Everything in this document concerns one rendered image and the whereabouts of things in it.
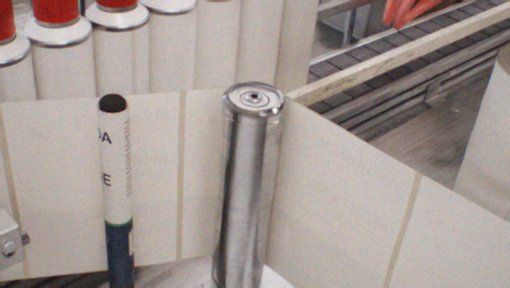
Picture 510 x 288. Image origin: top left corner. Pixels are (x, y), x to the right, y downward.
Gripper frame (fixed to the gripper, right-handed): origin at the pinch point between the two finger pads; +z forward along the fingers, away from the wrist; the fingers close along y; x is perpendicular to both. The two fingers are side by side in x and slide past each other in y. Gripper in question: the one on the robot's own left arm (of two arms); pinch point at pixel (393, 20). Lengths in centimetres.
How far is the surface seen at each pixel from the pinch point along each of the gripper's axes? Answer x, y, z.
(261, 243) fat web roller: -34.2, 20.2, 24.8
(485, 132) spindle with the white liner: -23.7, 25.5, 9.9
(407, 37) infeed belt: 9.7, -2.2, -0.7
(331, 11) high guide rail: -8.0, -3.2, 3.8
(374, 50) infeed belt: 4.1, -2.4, 3.8
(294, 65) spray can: -16.0, 2.0, 12.1
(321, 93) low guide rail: -11.4, 3.6, 13.0
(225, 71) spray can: -24.7, 1.7, 16.4
